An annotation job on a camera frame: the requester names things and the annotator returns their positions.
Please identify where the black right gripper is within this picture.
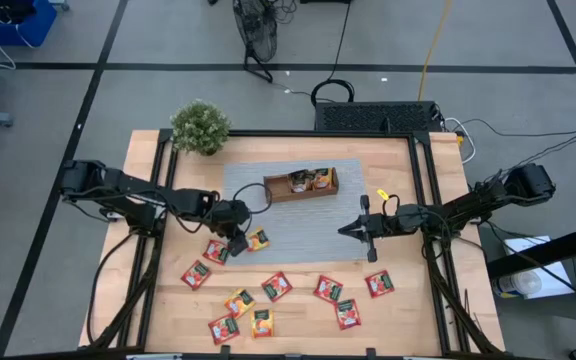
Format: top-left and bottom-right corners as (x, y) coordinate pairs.
(337, 194), (427, 263)

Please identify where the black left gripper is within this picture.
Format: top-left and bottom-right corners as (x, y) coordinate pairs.
(210, 198), (253, 257)

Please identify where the wooden three-compartment box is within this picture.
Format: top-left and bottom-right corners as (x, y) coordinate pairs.
(262, 166), (341, 204)

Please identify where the red tea bag packet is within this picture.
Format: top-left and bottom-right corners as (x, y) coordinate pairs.
(364, 269), (396, 299)
(335, 298), (362, 331)
(202, 239), (232, 266)
(208, 312), (242, 346)
(180, 259), (213, 292)
(313, 274), (345, 305)
(260, 271), (294, 303)

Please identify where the grey woven placemat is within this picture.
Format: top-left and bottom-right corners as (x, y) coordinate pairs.
(222, 158), (370, 266)

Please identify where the black computer case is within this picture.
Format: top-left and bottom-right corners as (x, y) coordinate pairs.
(314, 100), (444, 134)

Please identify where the potted green plant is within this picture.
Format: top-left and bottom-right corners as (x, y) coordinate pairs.
(170, 98), (233, 157)

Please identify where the white plastic container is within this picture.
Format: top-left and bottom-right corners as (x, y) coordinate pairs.
(492, 235), (576, 301)

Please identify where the black metal stand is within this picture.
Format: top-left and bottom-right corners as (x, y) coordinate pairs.
(485, 115), (576, 360)

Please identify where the black floor fan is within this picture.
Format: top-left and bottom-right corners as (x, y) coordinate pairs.
(231, 0), (279, 84)

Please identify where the large blue bin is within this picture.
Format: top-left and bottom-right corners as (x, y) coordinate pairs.
(0, 0), (59, 48)

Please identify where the black coiled floor cable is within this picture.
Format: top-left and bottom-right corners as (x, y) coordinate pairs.
(310, 0), (357, 108)

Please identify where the yellow hanging cable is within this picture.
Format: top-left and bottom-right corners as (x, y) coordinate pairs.
(417, 0), (455, 101)

